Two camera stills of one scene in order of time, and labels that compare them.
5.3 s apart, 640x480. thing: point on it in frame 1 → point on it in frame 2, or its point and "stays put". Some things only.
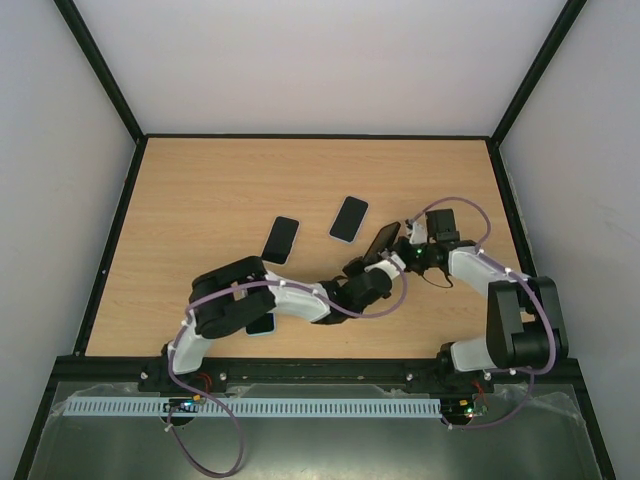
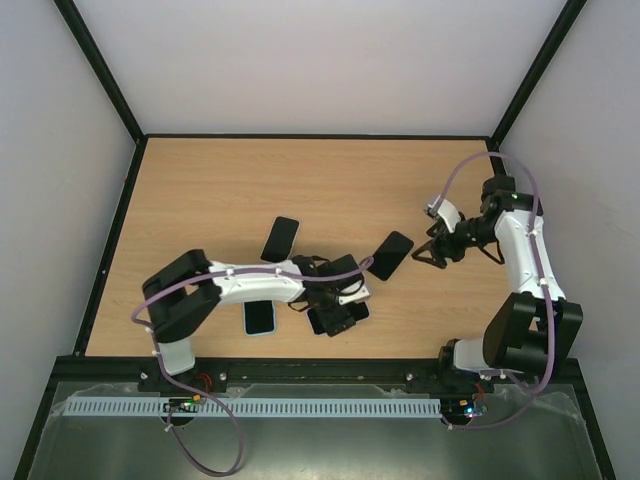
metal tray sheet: x=485 y=431 stays put
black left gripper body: x=349 y=267 → x=328 y=316
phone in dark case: x=280 y=240 stays put
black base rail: x=217 y=372 stays put
